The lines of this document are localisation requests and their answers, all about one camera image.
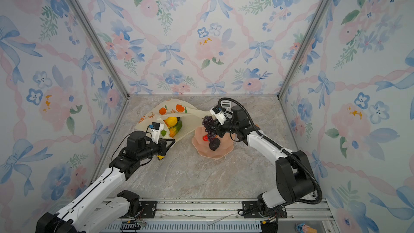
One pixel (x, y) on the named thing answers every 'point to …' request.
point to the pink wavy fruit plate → (226, 145)
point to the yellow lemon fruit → (171, 121)
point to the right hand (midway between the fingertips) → (209, 123)
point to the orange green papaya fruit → (174, 129)
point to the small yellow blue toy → (160, 157)
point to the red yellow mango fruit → (205, 138)
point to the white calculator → (226, 104)
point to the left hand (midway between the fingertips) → (174, 139)
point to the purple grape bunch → (207, 121)
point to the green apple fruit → (163, 132)
